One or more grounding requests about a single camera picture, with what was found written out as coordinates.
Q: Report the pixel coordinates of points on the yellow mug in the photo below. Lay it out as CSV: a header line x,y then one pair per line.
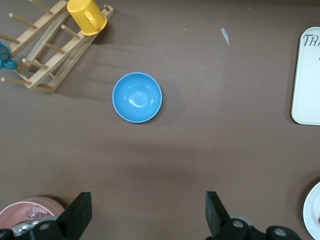
x,y
85,17

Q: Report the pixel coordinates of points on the metal spoon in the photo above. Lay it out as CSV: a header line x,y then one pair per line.
x,y
22,228

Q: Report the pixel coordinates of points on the teal mug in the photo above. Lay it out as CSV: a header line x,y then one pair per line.
x,y
6,58

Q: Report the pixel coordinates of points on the white round plate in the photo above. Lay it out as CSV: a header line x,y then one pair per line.
x,y
311,212

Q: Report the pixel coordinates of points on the clear ice cubes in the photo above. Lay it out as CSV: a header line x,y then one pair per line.
x,y
36,213

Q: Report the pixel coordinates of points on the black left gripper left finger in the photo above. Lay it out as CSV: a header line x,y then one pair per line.
x,y
75,215

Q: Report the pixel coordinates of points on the pink bowl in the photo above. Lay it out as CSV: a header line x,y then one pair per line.
x,y
17,210

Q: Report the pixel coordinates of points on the wooden peg dish rack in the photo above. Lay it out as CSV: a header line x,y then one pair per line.
x,y
57,57

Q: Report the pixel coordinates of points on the cream bear print tray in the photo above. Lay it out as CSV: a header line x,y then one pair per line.
x,y
308,87

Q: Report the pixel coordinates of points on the blue bowl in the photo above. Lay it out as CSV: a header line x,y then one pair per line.
x,y
137,97

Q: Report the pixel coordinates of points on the white tape scrap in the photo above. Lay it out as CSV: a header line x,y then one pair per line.
x,y
225,36

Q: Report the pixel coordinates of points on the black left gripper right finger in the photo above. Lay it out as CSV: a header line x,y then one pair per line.
x,y
217,220

